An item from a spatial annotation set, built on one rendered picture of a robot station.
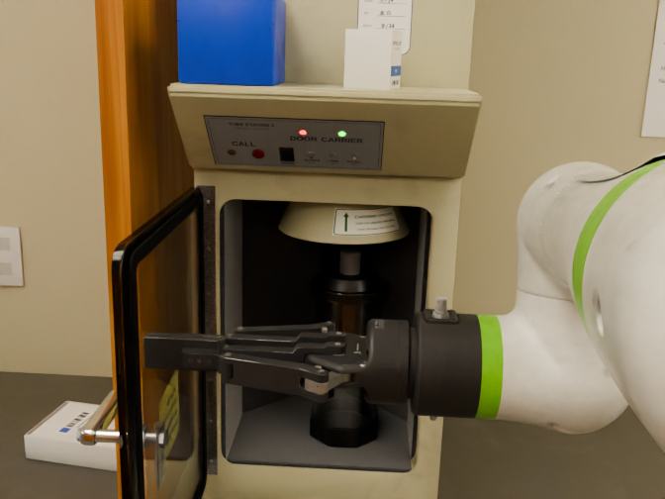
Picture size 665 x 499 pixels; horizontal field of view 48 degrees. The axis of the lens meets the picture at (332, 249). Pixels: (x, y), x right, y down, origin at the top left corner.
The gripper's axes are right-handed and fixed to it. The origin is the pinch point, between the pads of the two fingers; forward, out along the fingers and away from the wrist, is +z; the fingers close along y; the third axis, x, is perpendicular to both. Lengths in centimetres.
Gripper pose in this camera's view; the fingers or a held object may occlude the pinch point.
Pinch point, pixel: (184, 351)
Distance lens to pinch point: 70.0
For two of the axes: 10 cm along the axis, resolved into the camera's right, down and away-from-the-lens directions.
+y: -0.5, 2.5, -9.7
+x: -0.3, 9.7, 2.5
